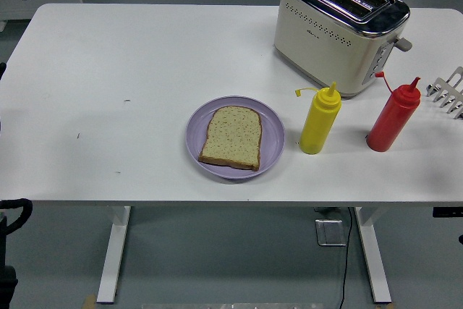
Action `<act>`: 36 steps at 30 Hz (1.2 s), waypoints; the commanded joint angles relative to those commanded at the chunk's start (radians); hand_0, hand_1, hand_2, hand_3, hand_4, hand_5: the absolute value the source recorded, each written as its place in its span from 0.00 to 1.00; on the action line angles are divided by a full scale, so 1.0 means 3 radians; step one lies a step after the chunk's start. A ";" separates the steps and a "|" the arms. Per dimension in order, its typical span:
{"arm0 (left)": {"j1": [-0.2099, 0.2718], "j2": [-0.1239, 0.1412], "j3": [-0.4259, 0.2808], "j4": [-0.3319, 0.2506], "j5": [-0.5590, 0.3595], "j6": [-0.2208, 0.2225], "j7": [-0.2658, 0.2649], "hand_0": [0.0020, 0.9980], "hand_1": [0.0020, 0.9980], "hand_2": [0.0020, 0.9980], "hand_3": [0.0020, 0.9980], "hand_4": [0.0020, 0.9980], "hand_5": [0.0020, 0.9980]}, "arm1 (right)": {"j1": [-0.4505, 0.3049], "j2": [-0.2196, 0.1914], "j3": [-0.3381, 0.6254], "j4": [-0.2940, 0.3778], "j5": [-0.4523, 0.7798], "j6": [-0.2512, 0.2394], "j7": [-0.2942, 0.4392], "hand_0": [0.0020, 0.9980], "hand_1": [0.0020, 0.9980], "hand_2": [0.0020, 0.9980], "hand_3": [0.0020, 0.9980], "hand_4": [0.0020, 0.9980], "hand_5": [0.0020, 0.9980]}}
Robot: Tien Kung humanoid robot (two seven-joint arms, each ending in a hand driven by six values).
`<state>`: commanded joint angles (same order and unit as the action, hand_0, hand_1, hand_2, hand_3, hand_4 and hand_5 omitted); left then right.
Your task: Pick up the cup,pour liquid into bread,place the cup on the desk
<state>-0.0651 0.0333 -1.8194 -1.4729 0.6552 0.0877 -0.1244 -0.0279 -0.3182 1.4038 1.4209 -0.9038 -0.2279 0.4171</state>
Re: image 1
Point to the red squeeze bottle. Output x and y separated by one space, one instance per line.
394 117

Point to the slice of bread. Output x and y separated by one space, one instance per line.
233 135

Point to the purple round plate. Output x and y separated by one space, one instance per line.
275 131

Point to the yellow squeeze bottle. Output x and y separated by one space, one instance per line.
320 121

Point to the cream and chrome toaster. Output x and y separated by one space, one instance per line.
318 45

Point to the metal floor socket plate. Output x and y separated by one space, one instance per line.
330 233

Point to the white table leg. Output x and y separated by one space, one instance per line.
112 251
372 251

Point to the black table control box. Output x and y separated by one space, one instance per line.
448 212

